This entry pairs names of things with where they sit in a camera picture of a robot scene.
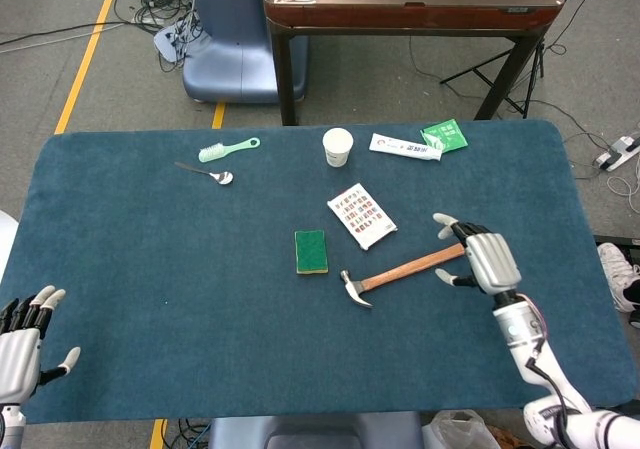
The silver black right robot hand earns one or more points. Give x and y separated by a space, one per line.
492 261

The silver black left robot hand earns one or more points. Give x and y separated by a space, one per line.
17 359

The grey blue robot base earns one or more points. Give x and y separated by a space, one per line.
310 431

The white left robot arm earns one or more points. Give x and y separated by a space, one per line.
10 426

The green yellow sponge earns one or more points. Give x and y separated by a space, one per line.
311 250

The white robot body shell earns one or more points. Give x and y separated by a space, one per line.
6 244

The white sneaker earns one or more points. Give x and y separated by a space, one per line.
612 269

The green foil packet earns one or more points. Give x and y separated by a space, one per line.
450 134

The white box with tile print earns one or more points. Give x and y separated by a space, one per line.
362 214

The white toothpaste tube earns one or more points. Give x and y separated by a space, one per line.
400 146

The blue table cloth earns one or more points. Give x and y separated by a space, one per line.
150 269

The white power strip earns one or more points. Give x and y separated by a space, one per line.
617 151

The clear plastic bag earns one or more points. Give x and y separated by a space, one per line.
460 431

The white paper cup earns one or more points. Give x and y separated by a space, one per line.
337 149

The black tripod stand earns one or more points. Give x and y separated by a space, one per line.
539 61

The brown mahjong table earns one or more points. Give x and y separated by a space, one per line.
400 14

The metal spoon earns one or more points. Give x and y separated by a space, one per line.
222 177

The light green brush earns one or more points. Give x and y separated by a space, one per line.
225 150

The grey blue machine pedestal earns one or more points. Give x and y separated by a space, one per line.
235 44

